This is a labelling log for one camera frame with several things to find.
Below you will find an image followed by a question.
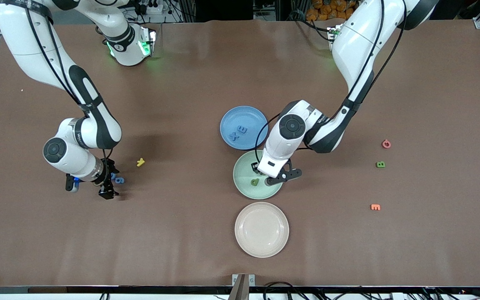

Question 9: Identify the light green plate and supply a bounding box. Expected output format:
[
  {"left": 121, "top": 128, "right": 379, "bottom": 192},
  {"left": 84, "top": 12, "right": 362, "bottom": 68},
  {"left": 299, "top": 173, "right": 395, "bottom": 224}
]
[{"left": 232, "top": 150, "right": 285, "bottom": 200}]

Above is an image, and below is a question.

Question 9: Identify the brown table cover sheet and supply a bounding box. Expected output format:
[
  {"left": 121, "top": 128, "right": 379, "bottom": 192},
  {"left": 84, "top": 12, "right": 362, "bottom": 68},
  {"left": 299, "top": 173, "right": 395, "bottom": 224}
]
[{"left": 0, "top": 19, "right": 480, "bottom": 288}]

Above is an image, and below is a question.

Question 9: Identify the blue plate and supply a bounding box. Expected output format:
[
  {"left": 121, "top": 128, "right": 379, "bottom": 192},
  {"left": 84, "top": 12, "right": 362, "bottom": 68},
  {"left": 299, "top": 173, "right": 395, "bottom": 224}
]
[{"left": 220, "top": 105, "right": 269, "bottom": 150}]

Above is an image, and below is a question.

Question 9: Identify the cream plate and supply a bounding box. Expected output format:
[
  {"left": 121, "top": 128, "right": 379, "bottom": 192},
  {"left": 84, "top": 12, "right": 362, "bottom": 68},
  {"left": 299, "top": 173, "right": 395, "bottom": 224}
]
[{"left": 234, "top": 202, "right": 290, "bottom": 258}]

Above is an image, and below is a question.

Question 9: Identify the pile of orange objects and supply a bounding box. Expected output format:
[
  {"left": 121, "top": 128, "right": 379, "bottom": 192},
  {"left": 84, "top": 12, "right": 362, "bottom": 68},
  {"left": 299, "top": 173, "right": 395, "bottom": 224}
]
[{"left": 307, "top": 0, "right": 357, "bottom": 21}]

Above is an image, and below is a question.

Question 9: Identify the white power strip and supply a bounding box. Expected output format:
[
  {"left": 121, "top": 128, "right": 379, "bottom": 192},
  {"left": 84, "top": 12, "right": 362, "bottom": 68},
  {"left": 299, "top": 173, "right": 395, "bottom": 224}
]
[{"left": 134, "top": 0, "right": 170, "bottom": 15}]

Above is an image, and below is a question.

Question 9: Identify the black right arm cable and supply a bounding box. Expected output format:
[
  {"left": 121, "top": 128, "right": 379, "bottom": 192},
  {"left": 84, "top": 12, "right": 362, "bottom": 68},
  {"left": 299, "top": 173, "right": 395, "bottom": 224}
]
[{"left": 25, "top": 6, "right": 115, "bottom": 164}]

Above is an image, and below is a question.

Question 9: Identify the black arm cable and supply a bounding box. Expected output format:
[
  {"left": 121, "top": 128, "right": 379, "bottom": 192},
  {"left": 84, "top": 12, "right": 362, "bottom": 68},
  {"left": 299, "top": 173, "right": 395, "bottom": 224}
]
[
  {"left": 255, "top": 0, "right": 407, "bottom": 164},
  {"left": 25, "top": 6, "right": 115, "bottom": 164}
]

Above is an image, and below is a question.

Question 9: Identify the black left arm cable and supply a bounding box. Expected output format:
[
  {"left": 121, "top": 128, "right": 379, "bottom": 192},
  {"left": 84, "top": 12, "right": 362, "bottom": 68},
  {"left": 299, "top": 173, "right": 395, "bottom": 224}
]
[{"left": 255, "top": 0, "right": 407, "bottom": 164}]

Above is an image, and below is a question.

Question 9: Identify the black looped cable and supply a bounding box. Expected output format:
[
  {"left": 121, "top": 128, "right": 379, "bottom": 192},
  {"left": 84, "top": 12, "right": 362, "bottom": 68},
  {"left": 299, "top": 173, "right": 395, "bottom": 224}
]
[{"left": 263, "top": 281, "right": 307, "bottom": 300}]

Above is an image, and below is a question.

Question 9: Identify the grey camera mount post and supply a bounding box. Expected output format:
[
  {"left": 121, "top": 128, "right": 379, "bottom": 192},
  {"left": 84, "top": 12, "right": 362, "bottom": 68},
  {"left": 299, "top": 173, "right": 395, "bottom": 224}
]
[{"left": 232, "top": 273, "right": 256, "bottom": 300}]

